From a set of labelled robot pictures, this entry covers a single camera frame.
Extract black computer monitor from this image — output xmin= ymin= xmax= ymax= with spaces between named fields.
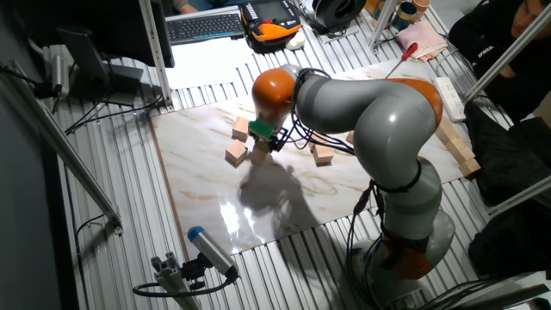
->
xmin=12 ymin=0 xmax=176 ymax=108

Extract black desk cable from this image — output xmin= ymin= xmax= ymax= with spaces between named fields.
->
xmin=64 ymin=93 xmax=165 ymax=135

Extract black camera cable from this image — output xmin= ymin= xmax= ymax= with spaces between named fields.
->
xmin=132 ymin=273 xmax=240 ymax=299

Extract orange black teach pendant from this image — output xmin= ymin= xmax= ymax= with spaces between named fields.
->
xmin=239 ymin=0 xmax=302 ymax=55

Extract printed paper sheets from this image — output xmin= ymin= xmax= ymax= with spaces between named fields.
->
xmin=165 ymin=40 xmax=255 ymax=90

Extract red handled screwdriver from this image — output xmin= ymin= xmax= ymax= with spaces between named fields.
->
xmin=384 ymin=41 xmax=419 ymax=80

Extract aluminium frame post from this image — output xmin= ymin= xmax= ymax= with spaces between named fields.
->
xmin=137 ymin=0 xmax=174 ymax=109
xmin=368 ymin=0 xmax=398 ymax=53

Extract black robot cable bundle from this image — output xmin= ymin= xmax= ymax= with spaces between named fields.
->
xmin=288 ymin=67 xmax=388 ymax=310

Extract person at keyboard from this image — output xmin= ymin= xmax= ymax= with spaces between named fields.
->
xmin=171 ymin=0 xmax=242 ymax=14

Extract person in black jacket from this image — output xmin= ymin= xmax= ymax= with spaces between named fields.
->
xmin=447 ymin=0 xmax=551 ymax=126

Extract marble pattern board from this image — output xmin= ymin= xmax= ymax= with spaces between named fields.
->
xmin=148 ymin=58 xmax=481 ymax=262

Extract silver camera blue end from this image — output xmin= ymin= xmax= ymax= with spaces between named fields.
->
xmin=187 ymin=226 xmax=240 ymax=282

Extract pink folded cloth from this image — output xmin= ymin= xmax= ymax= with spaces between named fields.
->
xmin=394 ymin=20 xmax=449 ymax=63

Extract silver cylinder device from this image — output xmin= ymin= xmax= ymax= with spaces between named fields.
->
xmin=50 ymin=53 xmax=71 ymax=99

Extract black round spool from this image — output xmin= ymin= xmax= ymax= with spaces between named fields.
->
xmin=312 ymin=0 xmax=368 ymax=31

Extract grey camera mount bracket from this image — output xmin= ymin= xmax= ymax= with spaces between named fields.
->
xmin=150 ymin=251 xmax=207 ymax=310

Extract slanted aluminium frame beam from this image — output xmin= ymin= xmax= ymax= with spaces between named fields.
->
xmin=0 ymin=59 xmax=125 ymax=236
xmin=486 ymin=174 xmax=551 ymax=217
xmin=462 ymin=3 xmax=551 ymax=104

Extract white computer mouse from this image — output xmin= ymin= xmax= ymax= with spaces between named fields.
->
xmin=285 ymin=32 xmax=306 ymax=52

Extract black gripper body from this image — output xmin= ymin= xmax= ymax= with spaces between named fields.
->
xmin=269 ymin=127 xmax=289 ymax=153

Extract white power strip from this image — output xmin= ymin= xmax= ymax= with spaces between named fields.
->
xmin=432 ymin=76 xmax=467 ymax=124

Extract black keyboard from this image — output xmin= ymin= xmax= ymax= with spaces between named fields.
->
xmin=165 ymin=12 xmax=245 ymax=47

